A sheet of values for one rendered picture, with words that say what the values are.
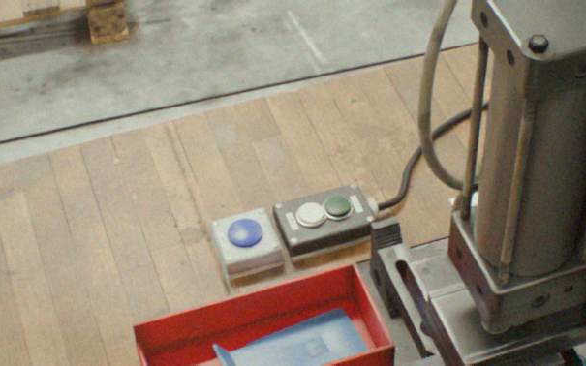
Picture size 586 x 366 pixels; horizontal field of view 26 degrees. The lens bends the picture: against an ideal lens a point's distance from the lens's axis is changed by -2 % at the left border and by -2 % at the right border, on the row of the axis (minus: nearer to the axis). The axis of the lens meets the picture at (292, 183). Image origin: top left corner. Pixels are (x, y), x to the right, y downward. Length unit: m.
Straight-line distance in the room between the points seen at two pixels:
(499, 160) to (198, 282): 0.62
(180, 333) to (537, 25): 0.68
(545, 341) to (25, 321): 0.63
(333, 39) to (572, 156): 2.23
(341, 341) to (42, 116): 1.70
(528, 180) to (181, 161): 0.75
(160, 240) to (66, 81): 1.59
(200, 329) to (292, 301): 0.10
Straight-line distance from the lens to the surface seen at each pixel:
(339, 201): 1.47
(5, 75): 3.11
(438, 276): 1.14
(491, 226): 0.95
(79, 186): 1.56
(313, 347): 1.38
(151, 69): 3.04
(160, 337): 1.37
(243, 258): 1.43
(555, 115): 0.85
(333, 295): 1.41
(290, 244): 1.44
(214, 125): 1.61
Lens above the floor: 2.04
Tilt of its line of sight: 48 degrees down
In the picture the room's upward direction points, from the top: 2 degrees counter-clockwise
